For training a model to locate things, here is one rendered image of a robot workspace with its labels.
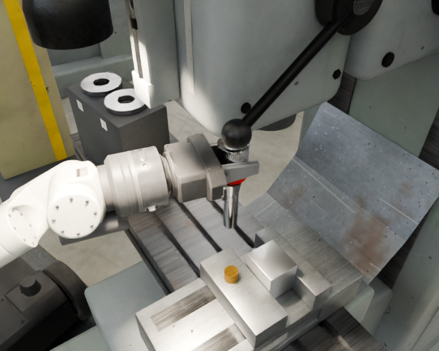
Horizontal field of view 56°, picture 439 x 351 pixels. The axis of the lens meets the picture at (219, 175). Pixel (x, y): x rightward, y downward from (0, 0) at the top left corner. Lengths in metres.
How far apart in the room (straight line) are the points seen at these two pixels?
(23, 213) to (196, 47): 0.35
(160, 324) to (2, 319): 0.68
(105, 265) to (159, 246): 1.21
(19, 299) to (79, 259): 0.86
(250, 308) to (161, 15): 0.41
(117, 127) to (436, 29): 0.56
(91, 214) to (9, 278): 0.86
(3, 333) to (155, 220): 0.53
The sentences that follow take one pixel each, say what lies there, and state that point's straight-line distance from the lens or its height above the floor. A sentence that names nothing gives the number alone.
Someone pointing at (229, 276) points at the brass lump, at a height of 1.06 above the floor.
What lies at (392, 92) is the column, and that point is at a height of 1.19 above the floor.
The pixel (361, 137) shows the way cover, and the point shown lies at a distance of 0.92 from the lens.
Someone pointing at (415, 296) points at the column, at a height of 0.77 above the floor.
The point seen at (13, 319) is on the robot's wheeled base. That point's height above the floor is 0.59.
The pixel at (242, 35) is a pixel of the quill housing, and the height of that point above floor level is 1.44.
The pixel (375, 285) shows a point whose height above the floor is 0.74.
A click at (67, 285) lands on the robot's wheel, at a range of 1.28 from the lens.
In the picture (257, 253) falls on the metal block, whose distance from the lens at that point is 0.66.
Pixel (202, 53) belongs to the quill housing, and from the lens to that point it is 0.41.
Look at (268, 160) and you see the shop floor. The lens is 2.52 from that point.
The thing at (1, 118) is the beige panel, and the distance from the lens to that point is 2.42.
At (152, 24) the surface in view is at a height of 1.43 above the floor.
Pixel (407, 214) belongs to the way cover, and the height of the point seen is 1.01.
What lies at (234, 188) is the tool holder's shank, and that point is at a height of 1.15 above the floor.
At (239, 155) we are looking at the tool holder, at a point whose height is 1.22.
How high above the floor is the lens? 1.59
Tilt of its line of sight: 41 degrees down
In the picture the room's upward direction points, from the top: straight up
